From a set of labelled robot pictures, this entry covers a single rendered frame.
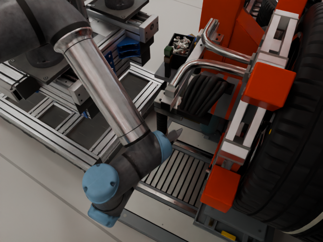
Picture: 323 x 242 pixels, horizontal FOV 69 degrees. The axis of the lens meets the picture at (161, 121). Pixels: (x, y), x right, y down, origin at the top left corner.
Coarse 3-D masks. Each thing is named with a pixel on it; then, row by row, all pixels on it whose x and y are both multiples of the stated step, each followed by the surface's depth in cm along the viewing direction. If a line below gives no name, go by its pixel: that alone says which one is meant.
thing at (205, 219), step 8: (200, 208) 128; (200, 216) 126; (208, 216) 124; (200, 224) 121; (208, 224) 120; (216, 224) 123; (224, 224) 123; (216, 232) 120; (224, 232) 118; (232, 232) 121; (240, 232) 121; (224, 240) 124; (232, 240) 117; (240, 240) 119; (248, 240) 116; (256, 240) 119; (264, 240) 119
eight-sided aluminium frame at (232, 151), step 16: (272, 16) 62; (288, 16) 61; (272, 32) 58; (288, 32) 58; (288, 48) 54; (272, 64) 51; (240, 112) 54; (256, 112) 53; (240, 128) 101; (256, 128) 54; (224, 144) 56; (240, 144) 55; (224, 160) 92; (240, 160) 57
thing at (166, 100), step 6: (216, 30) 84; (210, 36) 79; (198, 42) 78; (198, 48) 76; (204, 48) 76; (192, 54) 74; (198, 54) 74; (186, 60) 73; (192, 72) 73; (186, 78) 68; (180, 84) 67; (180, 90) 67; (162, 102) 63; (168, 102) 63; (174, 102) 66; (162, 108) 65; (168, 108) 64
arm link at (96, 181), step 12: (120, 156) 54; (96, 168) 49; (108, 168) 49; (120, 168) 51; (132, 168) 52; (84, 180) 48; (96, 180) 48; (108, 180) 48; (120, 180) 51; (132, 180) 52; (96, 192) 47; (108, 192) 47; (120, 192) 51; (96, 204) 51; (108, 204) 51
